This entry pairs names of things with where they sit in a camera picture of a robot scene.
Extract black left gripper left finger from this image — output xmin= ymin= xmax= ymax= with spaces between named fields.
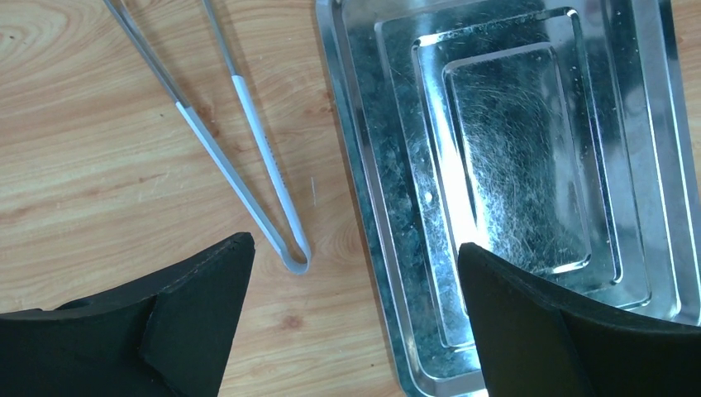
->
xmin=1 ymin=232 xmax=255 ymax=396

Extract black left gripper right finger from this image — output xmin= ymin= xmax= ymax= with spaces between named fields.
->
xmin=457 ymin=243 xmax=700 ymax=396

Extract metal tongs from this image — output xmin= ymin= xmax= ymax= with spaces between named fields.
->
xmin=102 ymin=0 xmax=313 ymax=276

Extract metal tray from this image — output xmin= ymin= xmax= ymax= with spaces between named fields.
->
xmin=316 ymin=1 xmax=700 ymax=396

